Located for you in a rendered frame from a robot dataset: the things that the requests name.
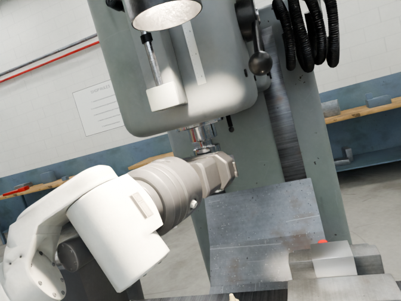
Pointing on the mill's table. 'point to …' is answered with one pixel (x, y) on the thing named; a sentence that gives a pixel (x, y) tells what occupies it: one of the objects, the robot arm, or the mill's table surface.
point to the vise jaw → (345, 288)
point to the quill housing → (219, 72)
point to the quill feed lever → (253, 21)
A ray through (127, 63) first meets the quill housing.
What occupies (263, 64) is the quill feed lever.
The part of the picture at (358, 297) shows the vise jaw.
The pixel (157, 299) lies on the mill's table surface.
